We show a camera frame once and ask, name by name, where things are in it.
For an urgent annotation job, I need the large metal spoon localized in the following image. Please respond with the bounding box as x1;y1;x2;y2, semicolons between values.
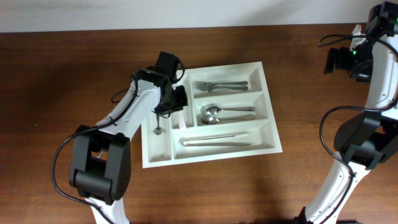
200;104;256;115
199;114;256;125

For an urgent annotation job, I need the black camera cable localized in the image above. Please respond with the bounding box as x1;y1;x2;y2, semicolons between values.
317;33;398;224
51;60;186;224

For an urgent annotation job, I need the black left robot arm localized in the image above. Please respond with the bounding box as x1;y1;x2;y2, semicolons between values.
69;52;188;223

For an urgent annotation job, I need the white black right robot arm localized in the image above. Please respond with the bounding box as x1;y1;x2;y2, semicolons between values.
292;1;397;223

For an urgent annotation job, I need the white plastic cutlery tray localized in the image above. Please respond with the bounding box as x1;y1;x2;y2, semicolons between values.
141;62;282;168

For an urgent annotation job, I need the small metal teaspoon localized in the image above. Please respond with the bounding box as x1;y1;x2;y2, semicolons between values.
153;114;163;136

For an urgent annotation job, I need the black left camera cable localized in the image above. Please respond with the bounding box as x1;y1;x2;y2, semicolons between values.
51;60;186;224

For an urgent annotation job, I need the black right camera cable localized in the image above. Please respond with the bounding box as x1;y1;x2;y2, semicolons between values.
317;33;398;224

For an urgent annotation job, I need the metal fork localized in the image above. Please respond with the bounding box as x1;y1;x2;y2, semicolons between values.
194;81;248;86
195;85;249;92

